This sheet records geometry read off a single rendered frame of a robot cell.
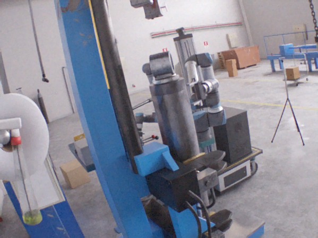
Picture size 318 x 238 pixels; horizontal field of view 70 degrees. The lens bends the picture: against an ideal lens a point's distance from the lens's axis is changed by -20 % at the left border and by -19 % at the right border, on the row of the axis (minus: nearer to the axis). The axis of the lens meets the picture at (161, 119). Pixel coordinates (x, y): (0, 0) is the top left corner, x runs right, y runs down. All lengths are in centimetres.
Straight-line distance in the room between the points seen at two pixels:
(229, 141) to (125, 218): 168
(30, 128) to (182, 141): 103
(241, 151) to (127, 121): 197
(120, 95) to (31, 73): 1093
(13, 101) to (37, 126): 11
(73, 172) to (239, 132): 253
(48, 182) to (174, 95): 86
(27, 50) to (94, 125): 1098
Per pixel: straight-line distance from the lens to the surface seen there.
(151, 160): 138
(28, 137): 81
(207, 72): 252
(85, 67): 138
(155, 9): 178
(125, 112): 133
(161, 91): 154
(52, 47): 1232
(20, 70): 1216
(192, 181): 135
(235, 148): 302
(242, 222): 237
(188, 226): 151
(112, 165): 147
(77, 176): 427
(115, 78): 131
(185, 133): 160
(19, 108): 80
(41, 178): 110
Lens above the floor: 165
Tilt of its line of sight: 14 degrees down
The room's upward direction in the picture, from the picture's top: 14 degrees counter-clockwise
